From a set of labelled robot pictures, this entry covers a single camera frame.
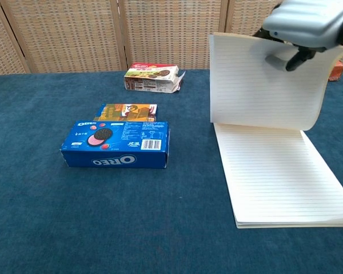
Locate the orange wafer roll box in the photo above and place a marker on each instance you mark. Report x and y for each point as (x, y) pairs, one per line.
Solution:
(336, 72)

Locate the cream lined notepad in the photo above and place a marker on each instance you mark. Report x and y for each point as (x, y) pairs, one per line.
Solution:
(274, 171)

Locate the orange green snack box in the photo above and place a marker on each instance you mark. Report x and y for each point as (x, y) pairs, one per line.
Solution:
(125, 112)

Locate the blue carpet table covering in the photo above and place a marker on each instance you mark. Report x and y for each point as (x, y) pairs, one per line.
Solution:
(74, 214)

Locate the blue Oreo cookie box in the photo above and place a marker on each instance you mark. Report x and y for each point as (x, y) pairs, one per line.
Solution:
(117, 148)

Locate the white red Nestle wafer box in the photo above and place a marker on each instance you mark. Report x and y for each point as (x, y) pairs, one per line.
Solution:
(151, 78)

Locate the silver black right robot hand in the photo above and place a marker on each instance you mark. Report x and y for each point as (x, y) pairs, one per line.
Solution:
(308, 20)

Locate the woven rattan folding screen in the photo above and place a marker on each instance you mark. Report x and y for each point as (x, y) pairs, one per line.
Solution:
(74, 34)

